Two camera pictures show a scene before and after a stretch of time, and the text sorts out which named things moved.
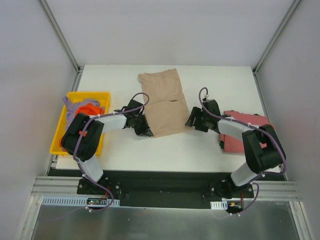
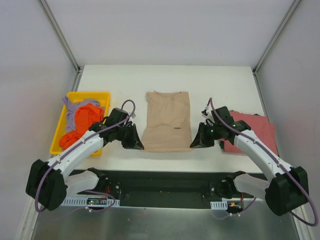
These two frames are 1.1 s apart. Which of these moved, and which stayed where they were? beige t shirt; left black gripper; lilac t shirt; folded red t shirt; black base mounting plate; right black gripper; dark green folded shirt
Moved: beige t shirt; right black gripper; left black gripper
Stayed: lilac t shirt; folded red t shirt; black base mounting plate; dark green folded shirt
